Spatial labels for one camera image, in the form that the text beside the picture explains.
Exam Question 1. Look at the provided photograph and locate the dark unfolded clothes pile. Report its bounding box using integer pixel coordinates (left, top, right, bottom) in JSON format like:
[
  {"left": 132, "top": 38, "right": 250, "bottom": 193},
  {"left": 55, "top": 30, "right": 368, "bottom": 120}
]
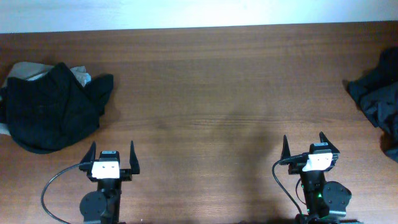
[{"left": 346, "top": 47, "right": 397, "bottom": 161}]

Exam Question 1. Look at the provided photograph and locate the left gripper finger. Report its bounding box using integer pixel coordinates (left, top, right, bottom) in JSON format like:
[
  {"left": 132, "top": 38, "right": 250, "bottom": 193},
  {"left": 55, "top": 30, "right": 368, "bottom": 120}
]
[
  {"left": 80, "top": 142, "right": 96, "bottom": 164},
  {"left": 129, "top": 141, "right": 140, "bottom": 174}
]

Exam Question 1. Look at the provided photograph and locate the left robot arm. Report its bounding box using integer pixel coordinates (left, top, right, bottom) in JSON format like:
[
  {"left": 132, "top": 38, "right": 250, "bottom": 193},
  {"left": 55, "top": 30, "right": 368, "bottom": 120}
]
[{"left": 79, "top": 142, "right": 140, "bottom": 224}]

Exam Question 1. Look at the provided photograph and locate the black folded shirt on pile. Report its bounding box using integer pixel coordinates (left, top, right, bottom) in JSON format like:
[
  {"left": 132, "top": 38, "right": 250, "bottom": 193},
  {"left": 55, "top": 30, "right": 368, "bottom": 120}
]
[{"left": 1, "top": 62, "right": 114, "bottom": 154}]

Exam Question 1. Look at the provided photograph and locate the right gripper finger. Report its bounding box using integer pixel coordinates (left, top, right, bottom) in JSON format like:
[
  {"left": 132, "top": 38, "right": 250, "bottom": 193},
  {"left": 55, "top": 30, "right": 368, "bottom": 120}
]
[
  {"left": 319, "top": 131, "right": 340, "bottom": 154},
  {"left": 279, "top": 135, "right": 292, "bottom": 165}
]

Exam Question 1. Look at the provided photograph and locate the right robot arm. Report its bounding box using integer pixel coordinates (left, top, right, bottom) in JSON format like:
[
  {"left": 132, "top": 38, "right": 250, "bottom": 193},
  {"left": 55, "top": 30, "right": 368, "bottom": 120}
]
[{"left": 274, "top": 132, "right": 352, "bottom": 223}]

